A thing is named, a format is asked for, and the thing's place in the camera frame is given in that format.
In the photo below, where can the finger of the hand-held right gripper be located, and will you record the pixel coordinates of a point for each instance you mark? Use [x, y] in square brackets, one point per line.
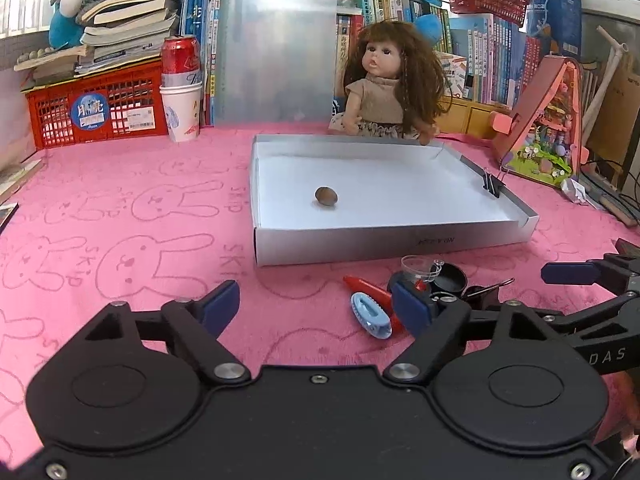
[570, 272]
[600, 310]

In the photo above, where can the translucent plastic board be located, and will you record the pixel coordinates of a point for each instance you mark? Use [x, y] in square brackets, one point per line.
[272, 55]

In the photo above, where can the red plastic crate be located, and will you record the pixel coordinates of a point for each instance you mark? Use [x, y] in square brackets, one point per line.
[95, 105]

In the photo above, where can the clear plastic dome cap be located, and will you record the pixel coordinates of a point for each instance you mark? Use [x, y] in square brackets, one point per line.
[417, 267]

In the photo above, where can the small blue plush toy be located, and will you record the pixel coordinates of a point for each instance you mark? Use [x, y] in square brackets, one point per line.
[65, 15]

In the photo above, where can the row of colourful books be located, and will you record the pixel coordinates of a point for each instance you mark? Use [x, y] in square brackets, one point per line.
[490, 55]

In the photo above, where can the blue cardboard box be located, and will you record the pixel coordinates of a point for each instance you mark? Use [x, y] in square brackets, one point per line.
[557, 17]

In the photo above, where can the silver cardboard box tray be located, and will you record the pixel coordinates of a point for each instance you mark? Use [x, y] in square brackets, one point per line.
[380, 195]

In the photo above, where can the black round lid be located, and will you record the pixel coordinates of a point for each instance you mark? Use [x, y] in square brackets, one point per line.
[450, 277]

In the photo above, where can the wooden drawer box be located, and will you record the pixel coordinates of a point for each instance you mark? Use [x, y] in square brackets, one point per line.
[472, 117]

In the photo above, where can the white paper cup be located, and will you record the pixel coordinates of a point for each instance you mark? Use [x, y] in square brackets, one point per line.
[182, 110]

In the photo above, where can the flat books pile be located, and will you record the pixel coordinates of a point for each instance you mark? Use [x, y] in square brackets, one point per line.
[15, 175]

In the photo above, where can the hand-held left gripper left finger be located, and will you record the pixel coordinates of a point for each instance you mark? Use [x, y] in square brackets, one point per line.
[222, 305]

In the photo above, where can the red drink can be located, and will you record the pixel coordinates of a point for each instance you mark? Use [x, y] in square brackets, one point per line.
[180, 60]

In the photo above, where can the pink rabbit print blanket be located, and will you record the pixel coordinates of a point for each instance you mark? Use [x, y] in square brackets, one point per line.
[125, 260]

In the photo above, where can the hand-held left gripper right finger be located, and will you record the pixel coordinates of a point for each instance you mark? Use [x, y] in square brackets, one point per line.
[407, 310]

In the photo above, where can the black binder clip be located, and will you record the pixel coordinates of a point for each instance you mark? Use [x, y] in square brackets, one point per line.
[492, 287]
[492, 185]

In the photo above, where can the blue hair clip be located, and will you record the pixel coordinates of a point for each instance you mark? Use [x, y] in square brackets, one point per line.
[370, 316]

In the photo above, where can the brown haired doll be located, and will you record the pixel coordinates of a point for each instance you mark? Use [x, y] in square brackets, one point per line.
[385, 80]

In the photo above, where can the pink toy house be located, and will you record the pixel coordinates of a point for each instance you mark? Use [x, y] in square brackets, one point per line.
[545, 125]

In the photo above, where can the crumpled white paper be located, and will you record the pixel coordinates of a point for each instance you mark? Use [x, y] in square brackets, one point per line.
[575, 191]

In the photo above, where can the brown nut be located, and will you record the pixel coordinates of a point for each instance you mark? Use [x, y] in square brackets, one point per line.
[326, 196]

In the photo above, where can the stack of worn books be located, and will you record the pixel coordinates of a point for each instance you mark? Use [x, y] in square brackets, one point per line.
[115, 20]

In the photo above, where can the row of blue books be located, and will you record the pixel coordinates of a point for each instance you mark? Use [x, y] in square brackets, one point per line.
[200, 45]

